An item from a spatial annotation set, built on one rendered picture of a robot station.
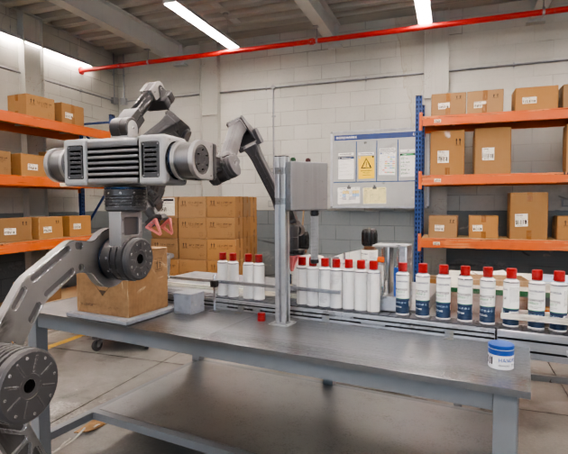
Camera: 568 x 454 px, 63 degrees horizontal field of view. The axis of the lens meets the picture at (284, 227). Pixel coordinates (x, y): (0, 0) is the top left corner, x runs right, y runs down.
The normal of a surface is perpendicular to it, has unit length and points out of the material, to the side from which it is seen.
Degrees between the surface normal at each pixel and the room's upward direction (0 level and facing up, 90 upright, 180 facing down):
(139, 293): 90
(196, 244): 89
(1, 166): 91
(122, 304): 90
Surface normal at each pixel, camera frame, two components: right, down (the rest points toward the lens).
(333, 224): -0.34, 0.05
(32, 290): 0.94, 0.01
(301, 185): 0.47, 0.04
